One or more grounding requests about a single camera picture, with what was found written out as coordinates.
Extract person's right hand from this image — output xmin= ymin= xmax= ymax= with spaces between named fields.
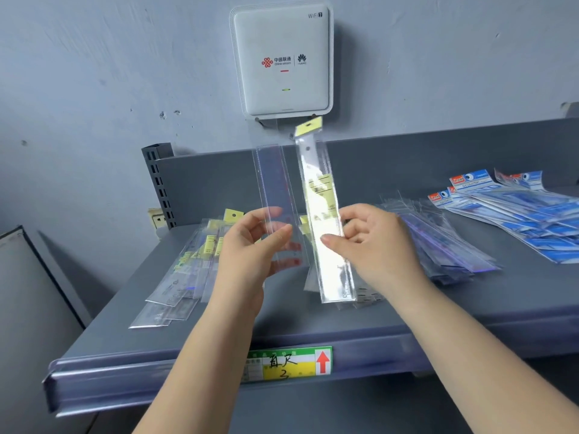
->
xmin=320 ymin=203 xmax=433 ymax=309

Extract person's left hand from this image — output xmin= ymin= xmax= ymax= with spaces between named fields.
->
xmin=207 ymin=206 xmax=303 ymax=318

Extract yellow-label ruler packets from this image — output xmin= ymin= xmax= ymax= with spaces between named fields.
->
xmin=298 ymin=212 xmax=388 ymax=311

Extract pile of clear rulers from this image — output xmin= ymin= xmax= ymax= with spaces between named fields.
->
xmin=128 ymin=207 xmax=245 ymax=329

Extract clear purple ruler packets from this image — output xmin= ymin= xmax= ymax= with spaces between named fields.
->
xmin=379 ymin=192 xmax=503 ymax=285

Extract clear straight ruler packet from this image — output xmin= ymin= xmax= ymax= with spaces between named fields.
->
xmin=252 ymin=143 xmax=311 ymax=269
xmin=294 ymin=116 xmax=356 ymax=304

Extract pile of blue set-square packets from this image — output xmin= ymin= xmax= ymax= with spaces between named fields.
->
xmin=427 ymin=169 xmax=579 ymax=265

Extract person's left forearm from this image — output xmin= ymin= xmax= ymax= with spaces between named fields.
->
xmin=133 ymin=300 xmax=265 ymax=434

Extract person's right forearm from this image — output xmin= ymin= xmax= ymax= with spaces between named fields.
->
xmin=396 ymin=280 xmax=579 ymax=434

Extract green yellow shelf price label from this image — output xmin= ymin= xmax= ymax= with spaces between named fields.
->
xmin=246 ymin=346 xmax=334 ymax=384

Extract grey leaning board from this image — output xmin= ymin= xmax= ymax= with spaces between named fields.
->
xmin=0 ymin=225 xmax=91 ymax=434

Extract white wall router box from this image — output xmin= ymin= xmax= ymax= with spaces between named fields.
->
xmin=229 ymin=2 xmax=335 ymax=121

